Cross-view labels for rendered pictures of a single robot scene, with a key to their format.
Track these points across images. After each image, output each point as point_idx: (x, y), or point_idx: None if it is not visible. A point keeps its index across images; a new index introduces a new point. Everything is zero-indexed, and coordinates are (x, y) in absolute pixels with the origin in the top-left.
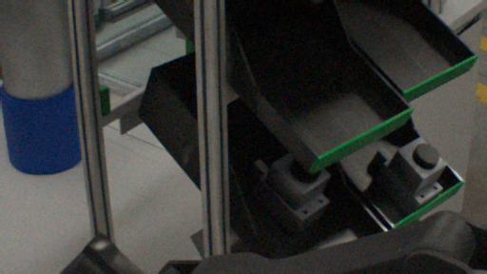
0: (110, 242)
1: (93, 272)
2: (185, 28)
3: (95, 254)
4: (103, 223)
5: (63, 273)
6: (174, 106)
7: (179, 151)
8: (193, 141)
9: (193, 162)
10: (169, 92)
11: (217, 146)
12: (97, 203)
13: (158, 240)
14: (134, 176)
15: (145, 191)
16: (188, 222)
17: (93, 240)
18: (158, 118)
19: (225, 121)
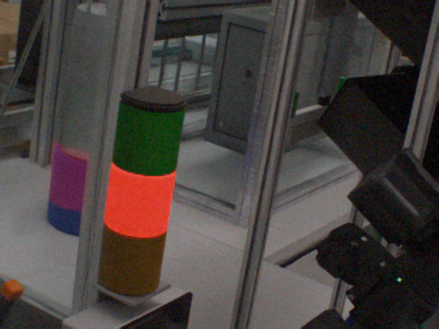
0: (415, 156)
1: (403, 178)
2: (398, 38)
3: (408, 161)
4: (265, 219)
5: (376, 176)
6: (366, 110)
7: (360, 153)
8: (381, 141)
9: (375, 161)
10: (363, 98)
11: (424, 135)
12: (267, 198)
13: (209, 298)
14: (174, 248)
15: (187, 260)
16: (234, 287)
17: (405, 150)
18: (342, 124)
19: (432, 116)
